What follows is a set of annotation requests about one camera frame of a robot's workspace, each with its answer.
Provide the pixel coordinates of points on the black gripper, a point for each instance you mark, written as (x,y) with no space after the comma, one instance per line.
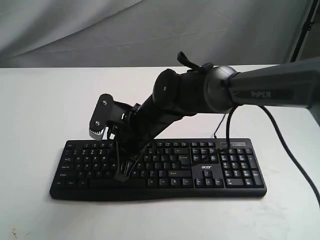
(135,128)

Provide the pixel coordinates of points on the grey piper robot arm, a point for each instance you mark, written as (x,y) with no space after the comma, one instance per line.
(209,89)

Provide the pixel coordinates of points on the black acer keyboard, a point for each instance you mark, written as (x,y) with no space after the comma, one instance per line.
(174,168)

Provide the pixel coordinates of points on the white backdrop cloth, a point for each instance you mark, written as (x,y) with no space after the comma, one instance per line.
(149,33)

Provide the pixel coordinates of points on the black backdrop stand pole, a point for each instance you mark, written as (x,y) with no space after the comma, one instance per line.
(305,29)

